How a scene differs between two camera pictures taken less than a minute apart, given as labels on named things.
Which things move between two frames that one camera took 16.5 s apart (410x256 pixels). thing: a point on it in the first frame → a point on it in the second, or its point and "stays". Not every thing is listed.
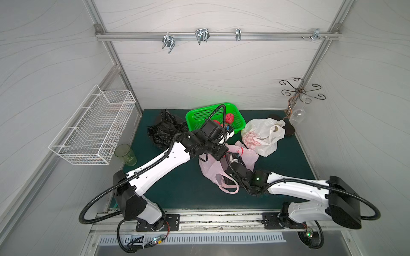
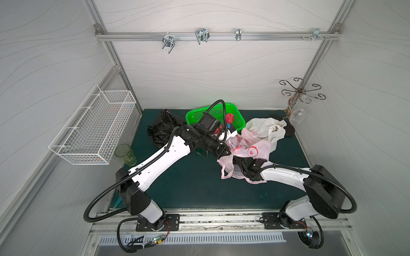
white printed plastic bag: (262, 135) stays
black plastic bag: (169, 125) stays
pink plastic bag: (215, 168) → (247, 144)
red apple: (229, 118) stays
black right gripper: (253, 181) → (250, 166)
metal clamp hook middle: (202, 34) stays
